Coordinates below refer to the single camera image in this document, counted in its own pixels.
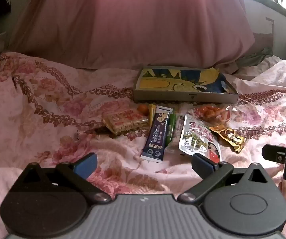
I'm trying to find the pink floral blanket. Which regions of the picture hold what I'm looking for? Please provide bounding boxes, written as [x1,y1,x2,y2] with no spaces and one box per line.
[0,52,286,239]

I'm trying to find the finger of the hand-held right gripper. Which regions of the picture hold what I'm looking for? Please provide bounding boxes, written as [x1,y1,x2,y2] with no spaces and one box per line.
[262,144,286,164]

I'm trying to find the dark blue stick packet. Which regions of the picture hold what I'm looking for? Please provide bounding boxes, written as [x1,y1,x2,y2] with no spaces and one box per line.
[140,106,173,163]

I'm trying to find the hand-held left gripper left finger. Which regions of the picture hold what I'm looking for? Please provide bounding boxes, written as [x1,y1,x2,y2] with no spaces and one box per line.
[9,153,112,203]

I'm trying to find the clear cracker packet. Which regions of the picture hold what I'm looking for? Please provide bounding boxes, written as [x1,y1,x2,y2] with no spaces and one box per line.
[102,110,149,133]

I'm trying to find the silver snack pouch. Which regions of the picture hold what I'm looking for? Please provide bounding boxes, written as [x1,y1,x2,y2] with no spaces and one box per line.
[178,114,222,163]

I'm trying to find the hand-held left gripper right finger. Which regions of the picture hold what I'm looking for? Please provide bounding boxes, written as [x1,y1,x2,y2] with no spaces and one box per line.
[178,153,274,202]

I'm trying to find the grey green cloth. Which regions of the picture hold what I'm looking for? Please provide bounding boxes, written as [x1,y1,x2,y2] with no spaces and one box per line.
[238,47,273,67]

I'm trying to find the printed yellow blue cardboard box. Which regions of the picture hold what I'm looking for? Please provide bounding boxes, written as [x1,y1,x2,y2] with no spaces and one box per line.
[133,66,238,104]

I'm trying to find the yellow stick packet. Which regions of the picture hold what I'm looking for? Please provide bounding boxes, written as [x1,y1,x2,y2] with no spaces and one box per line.
[148,104,156,123]

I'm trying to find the green snack packet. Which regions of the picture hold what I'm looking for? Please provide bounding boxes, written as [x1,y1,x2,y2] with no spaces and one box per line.
[165,114,177,147]

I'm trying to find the golden snack packet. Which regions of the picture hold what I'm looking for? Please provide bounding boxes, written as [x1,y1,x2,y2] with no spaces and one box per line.
[210,125,248,154]

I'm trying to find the clear red snack packet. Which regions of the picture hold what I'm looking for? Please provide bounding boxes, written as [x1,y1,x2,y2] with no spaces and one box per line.
[193,105,232,122]

